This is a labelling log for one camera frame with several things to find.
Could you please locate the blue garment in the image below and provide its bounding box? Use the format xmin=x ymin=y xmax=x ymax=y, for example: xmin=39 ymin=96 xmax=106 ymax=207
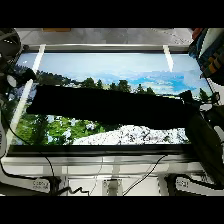
xmin=187 ymin=31 xmax=210 ymax=61

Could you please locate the striped garment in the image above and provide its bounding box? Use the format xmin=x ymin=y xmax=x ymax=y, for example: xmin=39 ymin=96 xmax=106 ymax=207
xmin=198 ymin=42 xmax=224 ymax=86

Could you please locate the black cable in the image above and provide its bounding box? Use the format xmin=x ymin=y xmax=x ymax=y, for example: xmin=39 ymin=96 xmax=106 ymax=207
xmin=59 ymin=185 xmax=91 ymax=197
xmin=122 ymin=154 xmax=168 ymax=197
xmin=0 ymin=111 xmax=58 ymax=189

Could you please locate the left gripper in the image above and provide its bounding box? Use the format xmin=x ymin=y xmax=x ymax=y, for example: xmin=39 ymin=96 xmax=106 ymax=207
xmin=19 ymin=67 xmax=38 ymax=86

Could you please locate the red garment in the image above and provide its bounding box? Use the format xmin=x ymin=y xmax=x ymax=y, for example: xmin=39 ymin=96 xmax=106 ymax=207
xmin=191 ymin=28 xmax=205 ymax=40

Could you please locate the silver frame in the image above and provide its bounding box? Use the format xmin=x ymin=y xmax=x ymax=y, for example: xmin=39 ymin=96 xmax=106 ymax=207
xmin=0 ymin=44 xmax=211 ymax=197

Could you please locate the black garment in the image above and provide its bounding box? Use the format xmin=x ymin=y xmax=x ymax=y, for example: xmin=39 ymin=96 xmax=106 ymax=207
xmin=25 ymin=83 xmax=198 ymax=131

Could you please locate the dark green garment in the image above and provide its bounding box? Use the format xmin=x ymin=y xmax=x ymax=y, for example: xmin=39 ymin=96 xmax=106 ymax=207
xmin=185 ymin=113 xmax=224 ymax=188

